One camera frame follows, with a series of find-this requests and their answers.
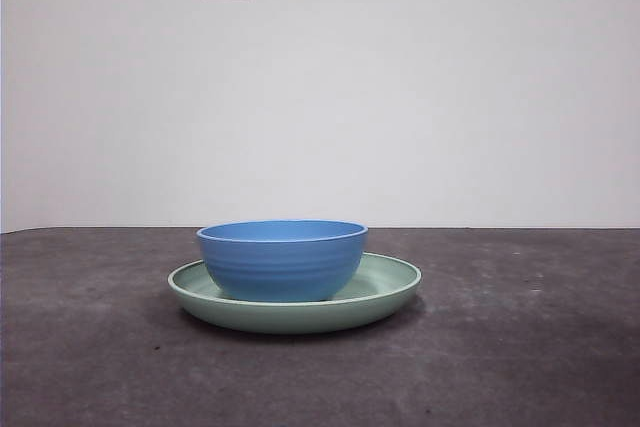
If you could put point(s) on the blue ribbed bowl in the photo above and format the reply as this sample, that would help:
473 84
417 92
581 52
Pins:
280 262

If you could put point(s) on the green round plate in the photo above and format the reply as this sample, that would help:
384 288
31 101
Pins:
300 319

